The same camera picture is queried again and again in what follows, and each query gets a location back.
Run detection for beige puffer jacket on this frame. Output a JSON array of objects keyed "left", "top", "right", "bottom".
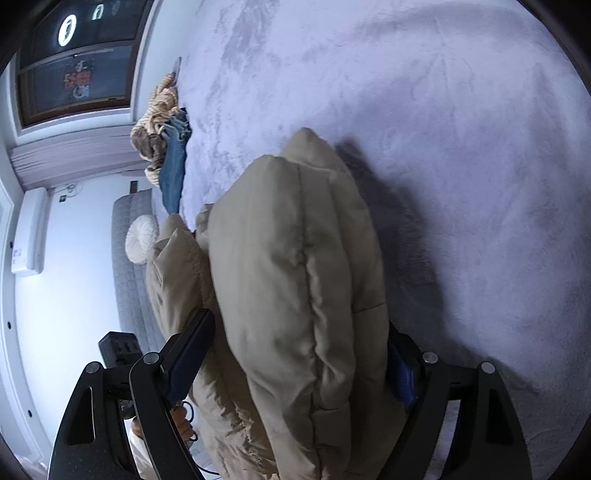
[{"left": 145, "top": 127, "right": 409, "bottom": 480}]

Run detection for black cable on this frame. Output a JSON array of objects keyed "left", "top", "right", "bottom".
[{"left": 182, "top": 401, "right": 220, "bottom": 476}]

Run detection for black box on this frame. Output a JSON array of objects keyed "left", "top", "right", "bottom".
[{"left": 98, "top": 330, "right": 141, "bottom": 370}]

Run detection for blue jeans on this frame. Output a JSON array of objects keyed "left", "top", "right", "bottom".
[{"left": 159, "top": 108, "right": 192, "bottom": 215}]

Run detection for white air conditioner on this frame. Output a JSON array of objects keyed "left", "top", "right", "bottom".
[{"left": 10, "top": 187, "right": 51, "bottom": 277}]

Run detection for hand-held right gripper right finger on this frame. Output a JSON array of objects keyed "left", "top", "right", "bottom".
[{"left": 379, "top": 320, "right": 533, "bottom": 480}]

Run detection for person's left hand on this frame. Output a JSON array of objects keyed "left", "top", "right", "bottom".
[{"left": 171, "top": 404, "right": 195, "bottom": 441}]

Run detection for pale pleated curtain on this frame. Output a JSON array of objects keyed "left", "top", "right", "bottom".
[{"left": 9, "top": 124, "right": 148, "bottom": 190}]

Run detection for lavender plush blanket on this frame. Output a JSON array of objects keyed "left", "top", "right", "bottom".
[{"left": 175, "top": 0, "right": 591, "bottom": 480}]

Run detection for grey quilted sofa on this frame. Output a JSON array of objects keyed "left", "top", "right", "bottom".
[{"left": 112, "top": 188, "right": 169, "bottom": 356}]

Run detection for tan knit sweater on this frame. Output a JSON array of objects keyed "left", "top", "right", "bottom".
[{"left": 130, "top": 71, "right": 181, "bottom": 185}]

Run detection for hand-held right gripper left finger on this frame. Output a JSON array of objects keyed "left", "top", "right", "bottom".
[{"left": 48, "top": 308, "right": 216, "bottom": 480}]

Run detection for dark framed window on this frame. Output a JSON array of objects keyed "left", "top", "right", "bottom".
[{"left": 16, "top": 0, "right": 153, "bottom": 127}]

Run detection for round white cushion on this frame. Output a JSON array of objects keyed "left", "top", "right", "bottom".
[{"left": 124, "top": 215, "right": 160, "bottom": 265}]

